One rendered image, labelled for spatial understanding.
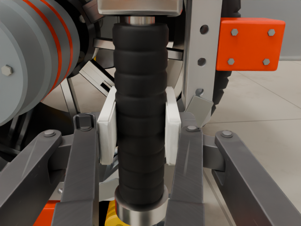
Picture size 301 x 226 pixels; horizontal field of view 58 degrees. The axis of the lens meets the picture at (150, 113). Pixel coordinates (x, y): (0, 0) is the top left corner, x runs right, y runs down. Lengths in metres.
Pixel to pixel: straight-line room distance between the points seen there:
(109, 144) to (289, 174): 1.64
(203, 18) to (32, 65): 0.23
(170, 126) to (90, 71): 0.37
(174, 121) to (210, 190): 1.35
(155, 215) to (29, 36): 0.20
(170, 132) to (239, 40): 0.27
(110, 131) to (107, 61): 0.80
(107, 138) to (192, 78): 0.26
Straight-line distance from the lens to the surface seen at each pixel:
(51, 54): 0.32
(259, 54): 0.42
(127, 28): 0.17
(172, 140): 0.16
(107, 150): 0.17
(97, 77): 0.52
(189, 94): 0.41
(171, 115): 0.16
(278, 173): 1.76
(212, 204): 1.42
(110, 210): 0.56
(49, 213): 0.54
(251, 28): 0.41
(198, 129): 0.16
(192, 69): 0.40
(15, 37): 0.28
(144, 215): 0.22
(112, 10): 0.17
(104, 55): 0.95
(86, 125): 0.16
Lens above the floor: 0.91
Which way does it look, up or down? 22 degrees down
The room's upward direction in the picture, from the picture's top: straight up
